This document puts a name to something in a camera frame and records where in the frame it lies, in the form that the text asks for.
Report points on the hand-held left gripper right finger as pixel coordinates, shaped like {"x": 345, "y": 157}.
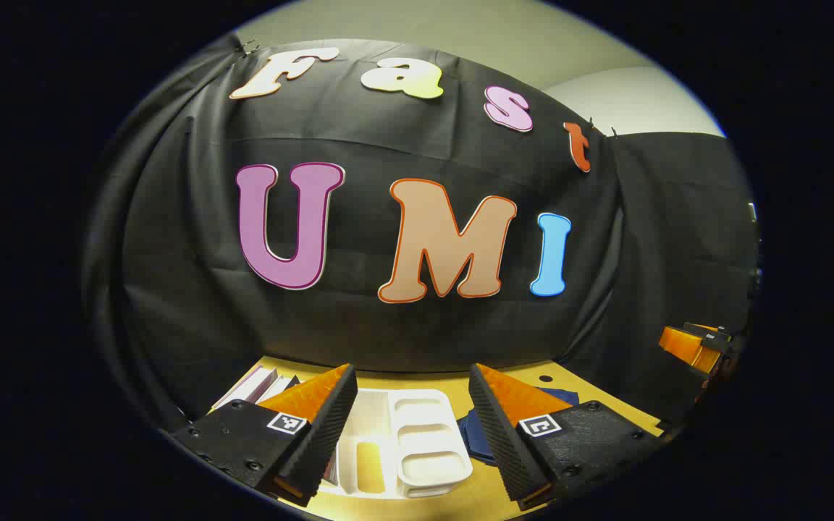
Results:
{"x": 500, "y": 441}

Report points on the pink cover book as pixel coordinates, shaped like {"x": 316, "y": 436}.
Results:
{"x": 247, "y": 387}

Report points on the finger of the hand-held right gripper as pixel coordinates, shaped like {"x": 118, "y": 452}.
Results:
{"x": 688, "y": 347}

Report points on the black backdrop cloth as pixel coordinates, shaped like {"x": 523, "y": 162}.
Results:
{"x": 388, "y": 325}

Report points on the white bookshelf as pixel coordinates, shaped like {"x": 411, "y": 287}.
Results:
{"x": 424, "y": 449}

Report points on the grey cover book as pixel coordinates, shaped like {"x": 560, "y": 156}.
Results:
{"x": 281, "y": 387}

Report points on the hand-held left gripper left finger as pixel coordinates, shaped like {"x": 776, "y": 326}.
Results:
{"x": 323, "y": 434}

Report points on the blue schoolbag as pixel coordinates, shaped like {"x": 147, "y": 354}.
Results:
{"x": 478, "y": 434}

